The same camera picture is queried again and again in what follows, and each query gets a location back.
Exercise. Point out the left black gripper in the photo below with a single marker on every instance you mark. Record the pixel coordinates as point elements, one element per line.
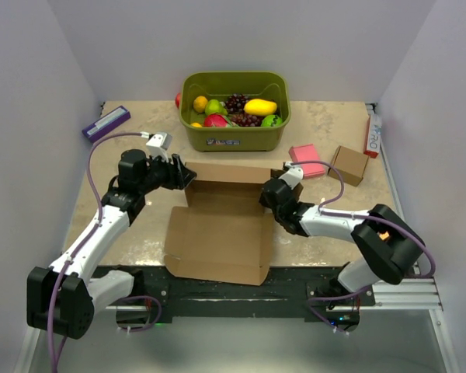
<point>179,176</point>

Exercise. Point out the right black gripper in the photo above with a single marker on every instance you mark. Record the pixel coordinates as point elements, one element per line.
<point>262,201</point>

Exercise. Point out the large cardboard box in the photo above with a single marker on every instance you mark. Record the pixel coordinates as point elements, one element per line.
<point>223,233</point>

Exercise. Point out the orange round sponge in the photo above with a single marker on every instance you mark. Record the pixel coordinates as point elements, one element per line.
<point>384,236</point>

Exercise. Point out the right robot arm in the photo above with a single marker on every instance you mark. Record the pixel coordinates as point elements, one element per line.
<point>388,247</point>

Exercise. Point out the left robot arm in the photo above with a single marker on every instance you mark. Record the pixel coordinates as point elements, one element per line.
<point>65,296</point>

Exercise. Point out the small brown cardboard box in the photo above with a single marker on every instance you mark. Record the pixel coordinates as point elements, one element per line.
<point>350,165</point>

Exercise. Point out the purple rectangular box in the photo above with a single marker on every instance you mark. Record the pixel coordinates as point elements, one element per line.
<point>105,124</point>

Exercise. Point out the red white toothpaste box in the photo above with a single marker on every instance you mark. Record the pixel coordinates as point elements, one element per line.
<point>372,141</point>

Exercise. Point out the pink rectangular block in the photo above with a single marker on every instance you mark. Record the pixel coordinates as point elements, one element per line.
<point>307,154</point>

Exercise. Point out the green pear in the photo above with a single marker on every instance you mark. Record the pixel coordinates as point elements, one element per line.
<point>215,107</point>

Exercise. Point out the red fruit behind bin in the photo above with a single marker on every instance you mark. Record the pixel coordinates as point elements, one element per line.
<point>178,100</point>

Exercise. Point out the dark grape bunch lower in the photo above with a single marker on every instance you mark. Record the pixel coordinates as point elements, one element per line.
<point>246,120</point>

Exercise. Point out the dark grape bunch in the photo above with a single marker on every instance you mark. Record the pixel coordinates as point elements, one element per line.
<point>235,103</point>
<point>246,120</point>

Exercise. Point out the yellow mango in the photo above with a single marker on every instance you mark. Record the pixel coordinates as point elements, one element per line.
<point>260,107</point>

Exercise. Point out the dark grape bunch upper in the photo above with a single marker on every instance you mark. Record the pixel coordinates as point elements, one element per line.
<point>235,103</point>

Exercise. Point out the green plastic bin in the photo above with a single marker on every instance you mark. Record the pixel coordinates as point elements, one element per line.
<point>220,85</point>

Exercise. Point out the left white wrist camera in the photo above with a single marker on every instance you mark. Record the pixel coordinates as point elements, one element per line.
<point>157,144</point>

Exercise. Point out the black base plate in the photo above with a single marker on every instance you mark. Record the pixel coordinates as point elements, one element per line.
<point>286,293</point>

